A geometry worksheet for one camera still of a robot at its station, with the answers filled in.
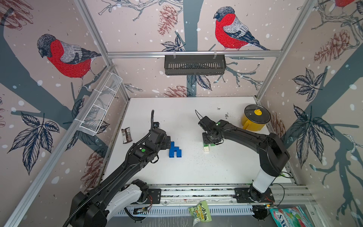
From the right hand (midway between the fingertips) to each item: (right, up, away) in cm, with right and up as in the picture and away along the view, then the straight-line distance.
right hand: (207, 138), depth 90 cm
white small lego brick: (-1, -7, 0) cm, 7 cm away
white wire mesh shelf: (-71, +10, -7) cm, 72 cm away
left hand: (-27, +4, -9) cm, 29 cm away
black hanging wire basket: (-9, +53, +16) cm, 56 cm away
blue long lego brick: (-23, -7, +1) cm, 24 cm away
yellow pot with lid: (+34, +14, +5) cm, 37 cm away
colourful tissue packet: (+38, -32, -24) cm, 55 cm away
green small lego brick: (+4, -5, +3) cm, 7 cm away
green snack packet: (-7, -32, -21) cm, 39 cm away
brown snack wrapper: (-56, +1, +8) cm, 56 cm away
